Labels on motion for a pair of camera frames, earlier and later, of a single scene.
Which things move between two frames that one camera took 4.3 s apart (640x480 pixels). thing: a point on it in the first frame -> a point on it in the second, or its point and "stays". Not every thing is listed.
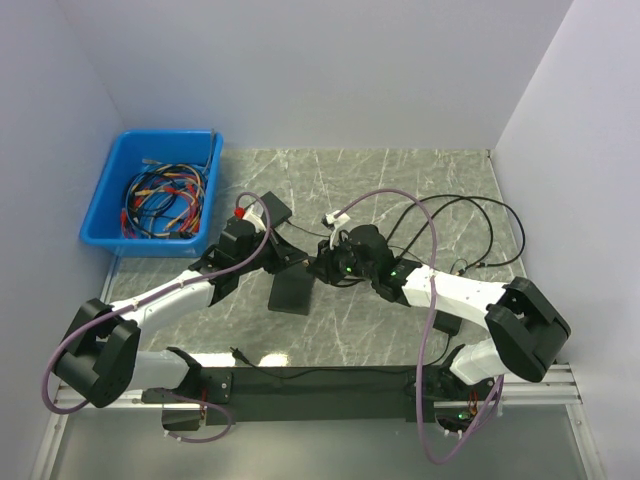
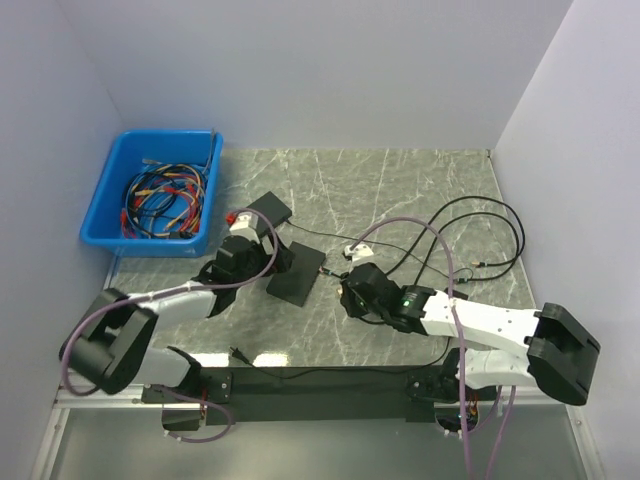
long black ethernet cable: [456, 196] -> [443, 232]
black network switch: [278, 212] stays
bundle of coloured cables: [165, 200] stays
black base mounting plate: [360, 395] stays
